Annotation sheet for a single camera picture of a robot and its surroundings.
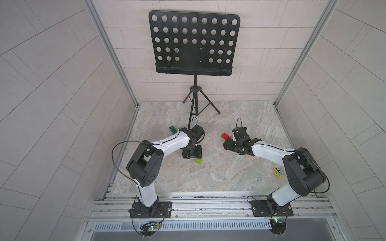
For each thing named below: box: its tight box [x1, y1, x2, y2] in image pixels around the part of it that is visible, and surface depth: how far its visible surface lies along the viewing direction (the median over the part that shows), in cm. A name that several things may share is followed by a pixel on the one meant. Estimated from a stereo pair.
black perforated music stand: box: [148, 10, 241, 130], surface depth 68 cm
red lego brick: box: [221, 132, 233, 141], surface depth 100 cm
